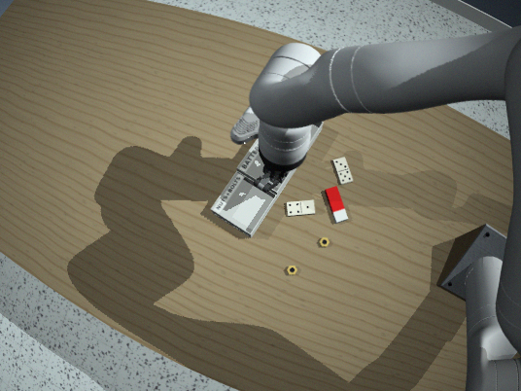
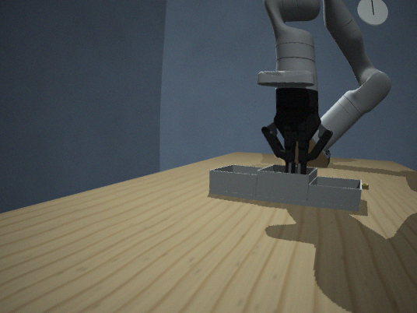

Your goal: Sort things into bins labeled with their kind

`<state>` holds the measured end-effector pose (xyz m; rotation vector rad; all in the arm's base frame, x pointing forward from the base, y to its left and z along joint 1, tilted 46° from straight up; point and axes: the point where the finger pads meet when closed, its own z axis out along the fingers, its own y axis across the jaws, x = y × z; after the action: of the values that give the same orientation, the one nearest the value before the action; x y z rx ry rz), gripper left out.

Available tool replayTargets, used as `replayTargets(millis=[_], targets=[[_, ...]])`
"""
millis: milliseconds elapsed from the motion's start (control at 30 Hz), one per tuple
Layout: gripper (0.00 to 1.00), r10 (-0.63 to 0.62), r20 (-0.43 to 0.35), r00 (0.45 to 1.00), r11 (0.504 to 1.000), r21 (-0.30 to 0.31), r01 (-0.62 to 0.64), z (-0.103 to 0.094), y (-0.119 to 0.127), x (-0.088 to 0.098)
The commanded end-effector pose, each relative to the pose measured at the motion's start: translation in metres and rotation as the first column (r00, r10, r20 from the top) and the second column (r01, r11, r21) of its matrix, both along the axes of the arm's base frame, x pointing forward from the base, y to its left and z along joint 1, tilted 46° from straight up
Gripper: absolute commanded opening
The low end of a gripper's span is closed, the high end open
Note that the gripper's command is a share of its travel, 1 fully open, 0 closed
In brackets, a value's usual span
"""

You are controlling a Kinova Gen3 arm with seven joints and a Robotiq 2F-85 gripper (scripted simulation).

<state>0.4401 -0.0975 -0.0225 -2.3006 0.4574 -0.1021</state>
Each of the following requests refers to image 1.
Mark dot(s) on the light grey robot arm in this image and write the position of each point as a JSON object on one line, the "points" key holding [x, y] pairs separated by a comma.
{"points": [[401, 77]]}

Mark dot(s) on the red and white eraser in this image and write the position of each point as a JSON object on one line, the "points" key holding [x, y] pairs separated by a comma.
{"points": [[336, 205]]}

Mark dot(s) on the grey rack of bins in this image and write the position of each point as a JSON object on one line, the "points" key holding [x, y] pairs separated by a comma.
{"points": [[242, 204]]}

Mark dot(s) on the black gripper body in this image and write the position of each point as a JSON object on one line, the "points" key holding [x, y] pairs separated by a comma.
{"points": [[273, 167]]}

